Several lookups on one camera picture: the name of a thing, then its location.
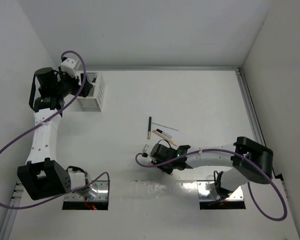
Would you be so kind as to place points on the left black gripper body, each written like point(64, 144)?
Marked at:
point(68, 84)

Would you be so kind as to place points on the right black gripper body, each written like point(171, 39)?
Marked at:
point(167, 168)

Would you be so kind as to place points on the thin clear silver stick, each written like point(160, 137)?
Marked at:
point(167, 127)

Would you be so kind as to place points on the dark green gold mascara tube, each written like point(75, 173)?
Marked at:
point(149, 128)

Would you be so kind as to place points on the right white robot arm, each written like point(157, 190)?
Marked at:
point(247, 160)

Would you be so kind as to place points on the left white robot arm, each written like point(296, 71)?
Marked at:
point(42, 176)

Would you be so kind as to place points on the gold makeup pencil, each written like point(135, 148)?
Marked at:
point(165, 138)

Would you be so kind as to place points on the black white eyeliner pen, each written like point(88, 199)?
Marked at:
point(164, 133)

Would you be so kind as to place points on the white slotted organizer box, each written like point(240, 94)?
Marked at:
point(95, 98)

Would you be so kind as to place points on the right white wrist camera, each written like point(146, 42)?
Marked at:
point(146, 151)

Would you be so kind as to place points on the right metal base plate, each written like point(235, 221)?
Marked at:
point(204, 192)

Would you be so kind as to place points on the metal base plate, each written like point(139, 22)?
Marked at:
point(204, 192)
point(97, 192)

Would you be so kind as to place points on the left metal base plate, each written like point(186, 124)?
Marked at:
point(97, 192)

